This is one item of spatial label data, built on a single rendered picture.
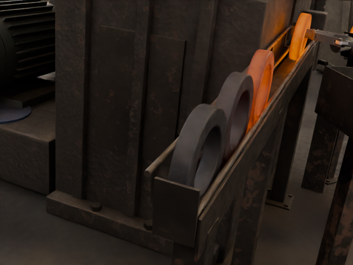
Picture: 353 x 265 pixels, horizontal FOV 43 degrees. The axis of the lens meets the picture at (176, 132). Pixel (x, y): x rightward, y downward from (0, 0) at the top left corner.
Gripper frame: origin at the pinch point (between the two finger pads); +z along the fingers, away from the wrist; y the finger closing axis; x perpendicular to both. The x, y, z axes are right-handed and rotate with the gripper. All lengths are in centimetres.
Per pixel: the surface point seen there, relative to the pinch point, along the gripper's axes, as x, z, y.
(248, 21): 4.3, 11.5, -30.9
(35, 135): -55, 87, -26
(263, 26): 3.7, 7.2, -30.1
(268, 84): -6.8, -0.8, -48.6
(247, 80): -1, 0, -73
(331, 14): -22, 11, 293
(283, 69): -12.1, 2.0, -7.1
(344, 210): -41, -28, -34
